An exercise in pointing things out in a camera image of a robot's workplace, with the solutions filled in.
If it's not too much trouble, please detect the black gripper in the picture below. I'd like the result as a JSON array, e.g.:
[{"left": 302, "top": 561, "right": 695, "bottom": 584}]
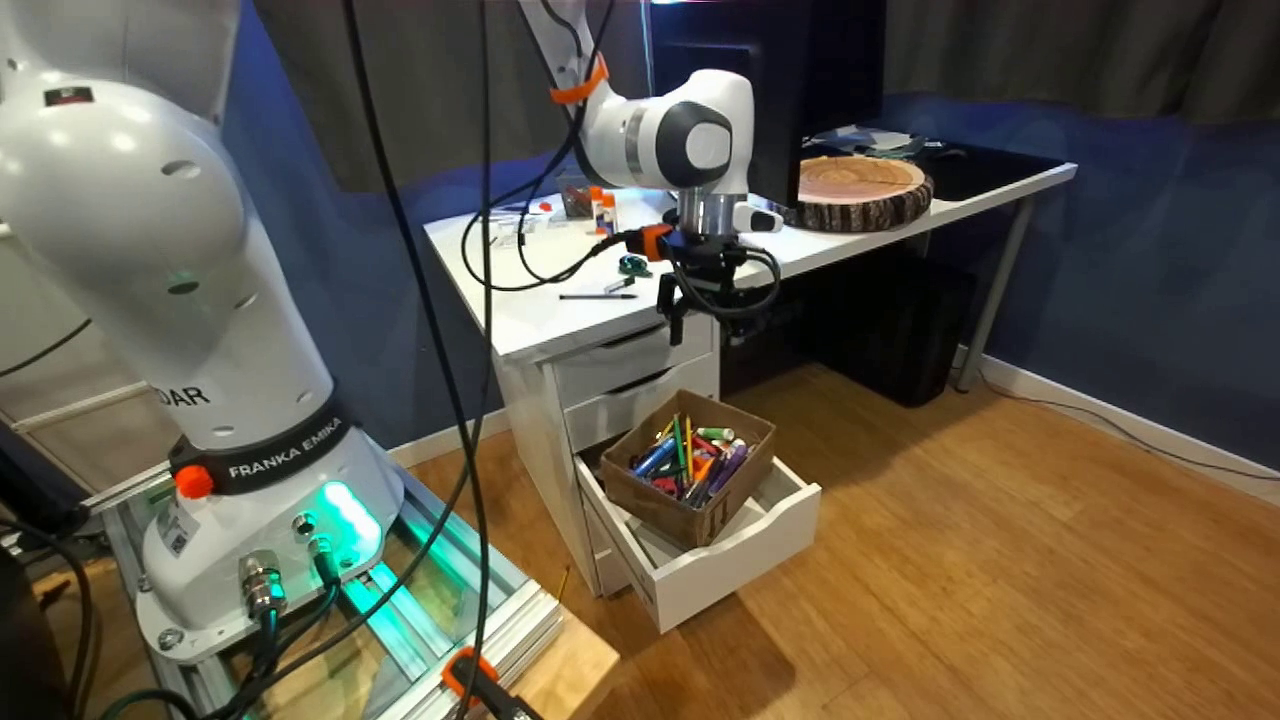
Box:
[{"left": 659, "top": 227, "right": 753, "bottom": 349}]

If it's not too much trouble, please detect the purple marker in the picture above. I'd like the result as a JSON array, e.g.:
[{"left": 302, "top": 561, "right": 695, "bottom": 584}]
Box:
[{"left": 708, "top": 443, "right": 753, "bottom": 499}]

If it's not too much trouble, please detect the blue marker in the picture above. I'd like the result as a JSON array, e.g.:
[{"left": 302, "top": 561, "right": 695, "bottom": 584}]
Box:
[{"left": 626, "top": 436, "right": 686, "bottom": 485}]

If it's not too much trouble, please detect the white drawer cabinet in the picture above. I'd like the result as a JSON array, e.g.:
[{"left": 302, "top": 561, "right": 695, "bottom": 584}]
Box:
[{"left": 497, "top": 312, "right": 732, "bottom": 602}]

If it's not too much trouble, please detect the brown cardboard box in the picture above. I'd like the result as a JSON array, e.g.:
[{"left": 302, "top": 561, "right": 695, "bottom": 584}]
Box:
[{"left": 597, "top": 387, "right": 779, "bottom": 554}]

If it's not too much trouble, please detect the white open drawer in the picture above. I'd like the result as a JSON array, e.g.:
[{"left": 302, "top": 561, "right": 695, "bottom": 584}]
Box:
[{"left": 572, "top": 443, "right": 826, "bottom": 636}]

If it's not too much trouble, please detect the small orange black gadget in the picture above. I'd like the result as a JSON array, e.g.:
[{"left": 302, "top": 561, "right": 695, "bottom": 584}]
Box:
[{"left": 562, "top": 179, "right": 622, "bottom": 227}]

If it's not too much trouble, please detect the white desk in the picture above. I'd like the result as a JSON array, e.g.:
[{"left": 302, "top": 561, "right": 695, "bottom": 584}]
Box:
[{"left": 420, "top": 134, "right": 1079, "bottom": 396}]

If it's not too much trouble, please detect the black computer tower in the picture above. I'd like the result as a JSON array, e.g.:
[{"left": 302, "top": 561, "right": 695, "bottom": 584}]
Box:
[{"left": 796, "top": 242, "right": 992, "bottom": 414}]

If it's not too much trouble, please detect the round wooden slab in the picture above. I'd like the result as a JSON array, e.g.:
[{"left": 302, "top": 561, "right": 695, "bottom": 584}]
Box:
[{"left": 775, "top": 153, "right": 938, "bottom": 237}]

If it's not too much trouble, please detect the black desk mat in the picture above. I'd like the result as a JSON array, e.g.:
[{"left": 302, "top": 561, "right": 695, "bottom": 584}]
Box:
[{"left": 917, "top": 138, "right": 1070, "bottom": 210}]

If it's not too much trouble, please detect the grey curtain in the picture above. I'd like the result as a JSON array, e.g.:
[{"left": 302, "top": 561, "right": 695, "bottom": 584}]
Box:
[
  {"left": 883, "top": 0, "right": 1280, "bottom": 134},
  {"left": 252, "top": 0, "right": 657, "bottom": 194}
]

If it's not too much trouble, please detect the orange clamp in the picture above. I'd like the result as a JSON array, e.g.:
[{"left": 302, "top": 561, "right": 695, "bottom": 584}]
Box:
[{"left": 434, "top": 650, "right": 548, "bottom": 720}]

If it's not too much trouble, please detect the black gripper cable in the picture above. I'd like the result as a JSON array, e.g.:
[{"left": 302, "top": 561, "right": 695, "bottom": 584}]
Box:
[{"left": 662, "top": 237, "right": 790, "bottom": 330}]

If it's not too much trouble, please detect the orange cable connector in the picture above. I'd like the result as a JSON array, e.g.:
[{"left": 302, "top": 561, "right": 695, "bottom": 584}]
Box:
[{"left": 631, "top": 221, "right": 676, "bottom": 263}]

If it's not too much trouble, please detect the thin black looped cable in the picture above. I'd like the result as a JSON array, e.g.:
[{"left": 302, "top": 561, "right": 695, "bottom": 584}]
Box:
[{"left": 457, "top": 134, "right": 670, "bottom": 291}]

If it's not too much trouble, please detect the orange cable strap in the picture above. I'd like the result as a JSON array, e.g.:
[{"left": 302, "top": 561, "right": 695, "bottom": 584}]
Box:
[{"left": 542, "top": 54, "right": 616, "bottom": 113}]

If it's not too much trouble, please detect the black hanging cable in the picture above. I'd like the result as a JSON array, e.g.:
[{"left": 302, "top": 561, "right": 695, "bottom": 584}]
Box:
[
  {"left": 335, "top": 0, "right": 501, "bottom": 686},
  {"left": 471, "top": 0, "right": 501, "bottom": 664}
]

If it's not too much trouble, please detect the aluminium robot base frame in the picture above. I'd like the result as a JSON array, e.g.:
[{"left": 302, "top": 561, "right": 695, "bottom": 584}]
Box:
[{"left": 94, "top": 463, "right": 572, "bottom": 720}]

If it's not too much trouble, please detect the green base cable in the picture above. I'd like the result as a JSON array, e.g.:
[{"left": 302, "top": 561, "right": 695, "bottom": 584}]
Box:
[{"left": 210, "top": 516, "right": 358, "bottom": 720}]

